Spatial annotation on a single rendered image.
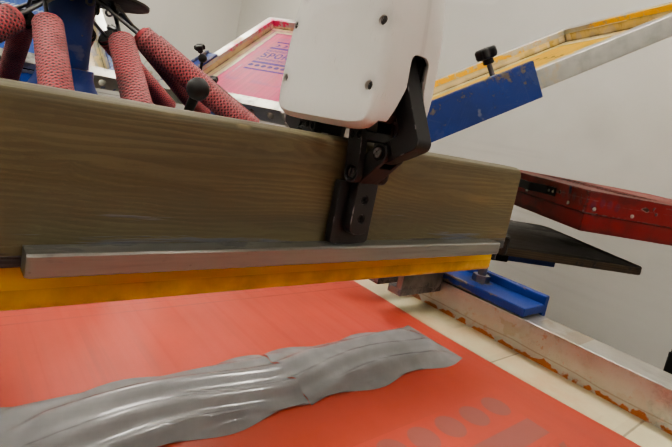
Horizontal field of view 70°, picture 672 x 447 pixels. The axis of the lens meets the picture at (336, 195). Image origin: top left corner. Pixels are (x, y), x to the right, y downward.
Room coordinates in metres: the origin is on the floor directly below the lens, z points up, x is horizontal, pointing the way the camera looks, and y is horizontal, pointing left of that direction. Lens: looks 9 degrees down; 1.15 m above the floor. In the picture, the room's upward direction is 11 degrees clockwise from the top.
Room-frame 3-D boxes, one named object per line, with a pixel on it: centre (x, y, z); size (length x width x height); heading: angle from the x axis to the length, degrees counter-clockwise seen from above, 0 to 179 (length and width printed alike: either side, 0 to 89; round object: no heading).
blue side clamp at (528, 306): (0.59, -0.13, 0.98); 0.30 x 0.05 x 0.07; 41
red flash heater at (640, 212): (1.29, -0.78, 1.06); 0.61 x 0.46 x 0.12; 101
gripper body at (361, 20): (0.31, 0.00, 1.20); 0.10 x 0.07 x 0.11; 41
